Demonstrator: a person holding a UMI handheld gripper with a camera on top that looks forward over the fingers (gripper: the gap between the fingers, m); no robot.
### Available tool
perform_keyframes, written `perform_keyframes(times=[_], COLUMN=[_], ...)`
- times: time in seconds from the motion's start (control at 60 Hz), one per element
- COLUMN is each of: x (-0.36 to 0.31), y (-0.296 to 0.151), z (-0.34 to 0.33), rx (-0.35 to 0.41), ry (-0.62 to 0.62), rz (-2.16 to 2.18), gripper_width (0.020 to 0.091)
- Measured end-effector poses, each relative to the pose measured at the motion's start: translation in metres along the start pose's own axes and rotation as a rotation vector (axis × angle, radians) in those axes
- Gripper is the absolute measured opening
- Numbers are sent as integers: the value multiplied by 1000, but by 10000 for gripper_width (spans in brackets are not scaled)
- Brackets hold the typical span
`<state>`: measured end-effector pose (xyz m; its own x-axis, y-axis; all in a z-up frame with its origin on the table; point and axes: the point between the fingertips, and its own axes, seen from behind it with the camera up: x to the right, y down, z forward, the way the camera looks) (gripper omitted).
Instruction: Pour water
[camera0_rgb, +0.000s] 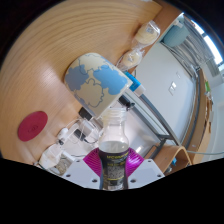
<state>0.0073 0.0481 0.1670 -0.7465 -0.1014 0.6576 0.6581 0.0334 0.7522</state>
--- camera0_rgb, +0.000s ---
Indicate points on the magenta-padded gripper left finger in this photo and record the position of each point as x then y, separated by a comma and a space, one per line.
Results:
78, 173

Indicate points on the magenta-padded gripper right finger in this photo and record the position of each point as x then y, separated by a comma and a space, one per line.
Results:
146, 172

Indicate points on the wrapped bread roll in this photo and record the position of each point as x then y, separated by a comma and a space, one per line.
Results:
130, 59
147, 33

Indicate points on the small black cup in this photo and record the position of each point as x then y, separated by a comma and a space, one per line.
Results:
86, 114

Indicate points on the white wall switch plate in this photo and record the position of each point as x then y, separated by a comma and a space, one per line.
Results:
172, 88

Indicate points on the teal pillow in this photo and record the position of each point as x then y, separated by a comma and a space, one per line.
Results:
176, 35

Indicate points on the clear bottle with dark label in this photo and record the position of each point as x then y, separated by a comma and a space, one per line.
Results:
114, 163

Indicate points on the wooden bunk bed rail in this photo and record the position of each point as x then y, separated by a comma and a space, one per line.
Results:
203, 133

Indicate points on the grey metal bed frame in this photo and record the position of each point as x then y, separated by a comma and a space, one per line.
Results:
160, 126

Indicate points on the cream mug with blue patches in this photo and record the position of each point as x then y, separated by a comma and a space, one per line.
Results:
96, 83

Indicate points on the black cylindrical device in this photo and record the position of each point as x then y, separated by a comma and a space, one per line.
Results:
127, 102

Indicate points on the grey striped curtain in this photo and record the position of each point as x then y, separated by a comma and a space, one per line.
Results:
198, 43

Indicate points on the flat round red coaster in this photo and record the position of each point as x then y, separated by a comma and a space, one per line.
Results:
32, 126

